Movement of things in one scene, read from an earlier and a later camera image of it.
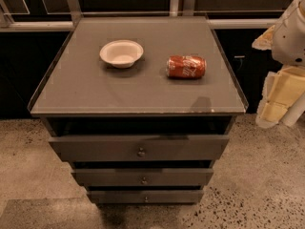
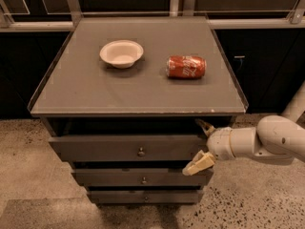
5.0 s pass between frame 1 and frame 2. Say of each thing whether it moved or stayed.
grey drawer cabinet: stayed
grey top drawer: stayed
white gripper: moved
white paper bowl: stayed
